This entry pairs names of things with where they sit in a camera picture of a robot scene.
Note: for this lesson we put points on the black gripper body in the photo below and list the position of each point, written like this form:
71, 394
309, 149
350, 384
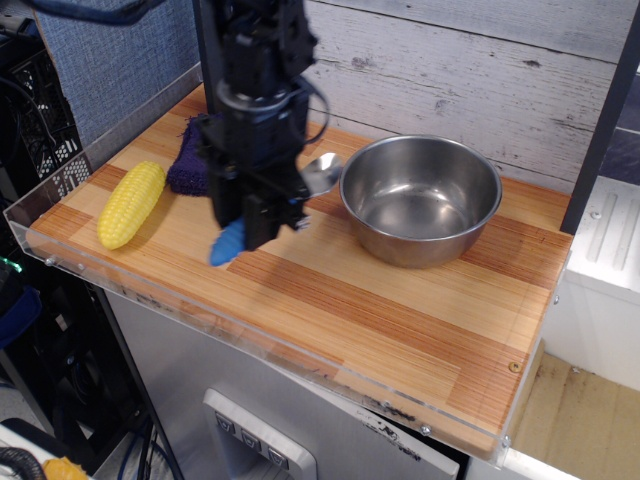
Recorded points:
257, 129

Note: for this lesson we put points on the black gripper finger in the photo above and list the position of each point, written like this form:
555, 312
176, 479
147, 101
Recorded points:
226, 192
261, 220

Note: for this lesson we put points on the blue handled metal spoon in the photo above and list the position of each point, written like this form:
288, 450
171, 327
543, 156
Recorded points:
282, 180

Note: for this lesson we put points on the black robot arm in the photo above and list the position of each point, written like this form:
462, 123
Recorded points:
254, 55

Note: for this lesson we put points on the stainless steel bowl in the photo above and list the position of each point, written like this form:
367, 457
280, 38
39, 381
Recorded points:
419, 201

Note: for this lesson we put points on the purple folded towel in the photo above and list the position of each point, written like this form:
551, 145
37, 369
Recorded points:
188, 173

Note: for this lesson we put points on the yellow toy corn cob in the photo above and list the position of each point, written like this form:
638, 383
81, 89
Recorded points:
130, 204

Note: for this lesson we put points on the stainless steel toy fridge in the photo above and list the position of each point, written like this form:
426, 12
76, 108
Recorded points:
199, 387

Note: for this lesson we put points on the black plastic crate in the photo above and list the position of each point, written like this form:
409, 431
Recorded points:
38, 130

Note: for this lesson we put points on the clear acrylic table guard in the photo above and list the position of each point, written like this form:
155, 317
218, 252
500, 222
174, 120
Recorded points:
445, 350

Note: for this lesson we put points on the yellow object bottom left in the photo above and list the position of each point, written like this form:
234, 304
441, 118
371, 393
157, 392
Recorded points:
63, 469

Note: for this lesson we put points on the white toy sink unit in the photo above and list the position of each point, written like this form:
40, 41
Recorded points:
593, 320

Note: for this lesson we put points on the black vertical post left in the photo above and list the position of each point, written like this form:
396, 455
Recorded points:
210, 54

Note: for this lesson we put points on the black vertical post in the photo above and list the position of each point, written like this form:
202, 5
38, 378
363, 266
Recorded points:
612, 108
210, 54

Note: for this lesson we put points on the black vertical post right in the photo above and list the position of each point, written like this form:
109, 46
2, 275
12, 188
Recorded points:
612, 108

